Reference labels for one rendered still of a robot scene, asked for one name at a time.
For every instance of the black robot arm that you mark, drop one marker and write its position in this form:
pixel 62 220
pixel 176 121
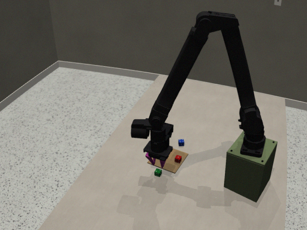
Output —
pixel 251 121

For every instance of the tan flat mat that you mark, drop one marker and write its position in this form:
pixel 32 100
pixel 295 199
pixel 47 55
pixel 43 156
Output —
pixel 170 164

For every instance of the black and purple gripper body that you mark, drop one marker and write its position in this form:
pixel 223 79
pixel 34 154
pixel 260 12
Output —
pixel 157 150

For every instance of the blue die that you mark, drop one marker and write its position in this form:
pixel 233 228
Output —
pixel 181 142

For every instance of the red die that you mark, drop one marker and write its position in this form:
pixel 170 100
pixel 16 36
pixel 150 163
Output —
pixel 178 158

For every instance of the green die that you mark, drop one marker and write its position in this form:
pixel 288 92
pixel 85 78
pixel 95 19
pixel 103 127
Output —
pixel 158 172

